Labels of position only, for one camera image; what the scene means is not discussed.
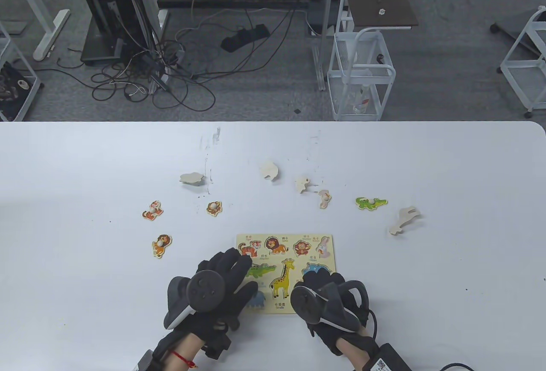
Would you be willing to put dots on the person's left hand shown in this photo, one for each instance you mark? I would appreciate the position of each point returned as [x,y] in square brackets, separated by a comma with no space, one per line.
[222,262]

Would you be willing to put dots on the person's right hand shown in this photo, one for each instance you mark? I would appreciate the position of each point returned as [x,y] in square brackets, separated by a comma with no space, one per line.
[337,339]

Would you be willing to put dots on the monkey puzzle piece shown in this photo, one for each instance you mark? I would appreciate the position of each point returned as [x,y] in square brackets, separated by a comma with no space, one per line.
[214,208]

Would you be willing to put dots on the wooden animal puzzle frame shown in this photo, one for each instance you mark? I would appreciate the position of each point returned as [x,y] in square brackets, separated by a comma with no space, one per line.
[277,245]

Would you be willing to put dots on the lion puzzle piece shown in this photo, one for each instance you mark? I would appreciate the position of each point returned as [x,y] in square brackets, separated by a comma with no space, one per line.
[161,246]

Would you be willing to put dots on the tiger puzzle piece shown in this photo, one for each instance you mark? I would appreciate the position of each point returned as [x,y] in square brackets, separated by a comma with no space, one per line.
[152,211]

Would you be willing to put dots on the plain wooden puzzle piece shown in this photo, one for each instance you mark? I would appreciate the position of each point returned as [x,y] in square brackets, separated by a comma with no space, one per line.
[268,169]
[191,179]

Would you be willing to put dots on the fox puzzle piece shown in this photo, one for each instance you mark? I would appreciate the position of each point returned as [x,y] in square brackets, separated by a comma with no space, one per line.
[302,184]

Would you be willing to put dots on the rabbit puzzle piece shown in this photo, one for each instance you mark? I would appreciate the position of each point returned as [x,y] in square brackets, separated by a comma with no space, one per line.
[324,199]

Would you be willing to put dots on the giraffe puzzle piece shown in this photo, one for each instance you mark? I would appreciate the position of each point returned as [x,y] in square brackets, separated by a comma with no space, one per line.
[401,221]

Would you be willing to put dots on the green crocodile puzzle piece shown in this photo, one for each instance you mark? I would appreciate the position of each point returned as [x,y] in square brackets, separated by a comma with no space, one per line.
[369,203]

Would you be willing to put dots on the black forearm box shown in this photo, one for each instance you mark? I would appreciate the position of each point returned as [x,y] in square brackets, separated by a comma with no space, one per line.
[390,360]
[145,362]

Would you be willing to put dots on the person's right forearm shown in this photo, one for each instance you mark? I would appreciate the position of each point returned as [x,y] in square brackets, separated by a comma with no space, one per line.
[356,360]

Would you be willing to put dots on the person's left forearm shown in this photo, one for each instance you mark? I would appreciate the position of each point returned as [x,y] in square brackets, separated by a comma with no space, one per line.
[187,343]

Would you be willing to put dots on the black grey hand controller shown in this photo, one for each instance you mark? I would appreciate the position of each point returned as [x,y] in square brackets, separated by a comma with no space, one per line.
[305,305]
[204,292]

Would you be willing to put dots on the white power strip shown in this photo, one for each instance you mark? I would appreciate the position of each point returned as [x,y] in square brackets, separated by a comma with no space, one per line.
[158,81]

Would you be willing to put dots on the clear spray bottle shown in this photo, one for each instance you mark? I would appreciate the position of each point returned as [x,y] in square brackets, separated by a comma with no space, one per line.
[362,100]

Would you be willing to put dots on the white metal trolley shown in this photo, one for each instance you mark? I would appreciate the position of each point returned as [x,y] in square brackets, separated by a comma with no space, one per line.
[341,75]
[539,13]
[37,85]

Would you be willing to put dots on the black power strip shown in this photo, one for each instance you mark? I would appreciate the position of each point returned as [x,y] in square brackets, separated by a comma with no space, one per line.
[243,38]

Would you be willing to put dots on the dark patterned bag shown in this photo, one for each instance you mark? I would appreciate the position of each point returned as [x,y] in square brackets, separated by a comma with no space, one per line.
[10,93]

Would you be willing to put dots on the black chair leg with caster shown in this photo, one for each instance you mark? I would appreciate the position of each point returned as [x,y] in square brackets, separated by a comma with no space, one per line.
[495,27]

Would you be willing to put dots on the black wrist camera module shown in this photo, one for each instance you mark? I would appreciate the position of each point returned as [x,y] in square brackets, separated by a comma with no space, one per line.
[219,347]

